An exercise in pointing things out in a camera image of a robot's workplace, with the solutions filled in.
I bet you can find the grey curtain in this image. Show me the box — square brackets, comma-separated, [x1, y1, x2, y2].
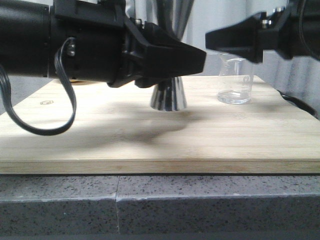
[125, 0, 288, 76]

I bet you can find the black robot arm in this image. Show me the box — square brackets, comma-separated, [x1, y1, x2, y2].
[0, 0, 156, 88]

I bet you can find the clear glass beaker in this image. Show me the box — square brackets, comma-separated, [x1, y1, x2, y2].
[217, 53, 254, 105]

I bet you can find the light wooden cutting board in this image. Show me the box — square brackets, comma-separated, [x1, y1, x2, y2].
[0, 76, 320, 174]

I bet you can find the steel double jigger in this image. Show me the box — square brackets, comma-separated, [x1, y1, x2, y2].
[150, 0, 194, 112]

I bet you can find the black flat ribbon cable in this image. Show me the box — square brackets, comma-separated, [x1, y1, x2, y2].
[0, 37, 77, 137]

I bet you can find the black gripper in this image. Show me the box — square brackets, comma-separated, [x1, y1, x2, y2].
[205, 0, 320, 64]
[48, 0, 207, 88]

